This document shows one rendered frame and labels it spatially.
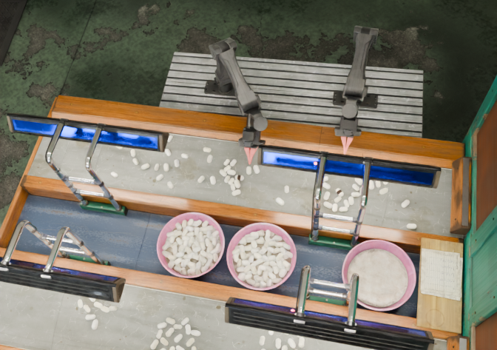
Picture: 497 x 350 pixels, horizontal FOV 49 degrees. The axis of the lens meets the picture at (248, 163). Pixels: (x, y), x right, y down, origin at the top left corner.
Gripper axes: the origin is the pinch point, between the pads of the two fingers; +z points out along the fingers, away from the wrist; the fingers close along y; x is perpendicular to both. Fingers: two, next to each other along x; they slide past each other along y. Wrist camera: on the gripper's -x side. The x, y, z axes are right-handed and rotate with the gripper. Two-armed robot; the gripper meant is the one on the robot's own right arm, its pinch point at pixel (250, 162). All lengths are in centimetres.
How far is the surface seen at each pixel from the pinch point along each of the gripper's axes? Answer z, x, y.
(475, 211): 5, -11, 86
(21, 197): 27, -8, -96
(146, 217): 28, -5, -41
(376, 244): 23, -10, 53
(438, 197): 6, 5, 76
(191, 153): 1.7, 9.0, -27.0
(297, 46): -45, 145, 0
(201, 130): -7.7, 14.1, -24.8
